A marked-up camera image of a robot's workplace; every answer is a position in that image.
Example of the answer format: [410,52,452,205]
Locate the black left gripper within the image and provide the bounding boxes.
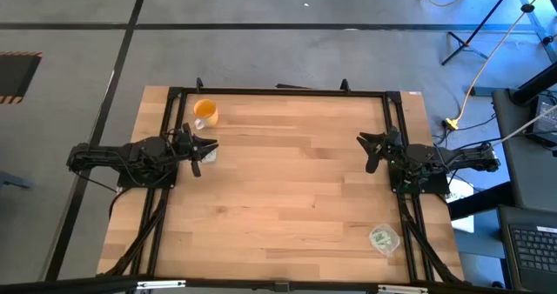
[167,123,220,178]

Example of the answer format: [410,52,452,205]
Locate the yellow ceramic mug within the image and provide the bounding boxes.
[192,98,220,131]

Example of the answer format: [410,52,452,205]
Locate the black desk device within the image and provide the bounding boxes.
[528,93,557,145]

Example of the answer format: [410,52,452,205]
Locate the black floor stand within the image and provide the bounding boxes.
[441,0,521,67]

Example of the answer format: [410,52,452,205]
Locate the silver rail bracket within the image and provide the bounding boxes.
[137,279,187,291]
[377,284,429,294]

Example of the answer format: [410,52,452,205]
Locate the grey floor object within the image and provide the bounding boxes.
[0,170,35,190]

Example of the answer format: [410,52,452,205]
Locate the black orange-striped floor mat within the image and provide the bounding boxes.
[0,51,44,105]

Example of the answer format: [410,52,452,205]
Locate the black aluminium table frame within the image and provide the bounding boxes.
[97,84,465,286]

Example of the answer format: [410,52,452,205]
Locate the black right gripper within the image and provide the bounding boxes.
[356,125,413,175]

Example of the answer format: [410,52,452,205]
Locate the grey desk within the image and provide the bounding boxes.
[491,87,557,212]

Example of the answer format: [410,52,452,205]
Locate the black laptop keyboard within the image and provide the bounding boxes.
[497,204,557,294]

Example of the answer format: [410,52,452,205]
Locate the black camera mount rail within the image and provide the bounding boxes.
[0,275,557,294]

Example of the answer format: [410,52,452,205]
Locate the black desk foot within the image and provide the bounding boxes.
[447,181,517,221]

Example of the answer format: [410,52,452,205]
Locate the white paper sheet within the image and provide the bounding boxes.
[446,176,475,234]

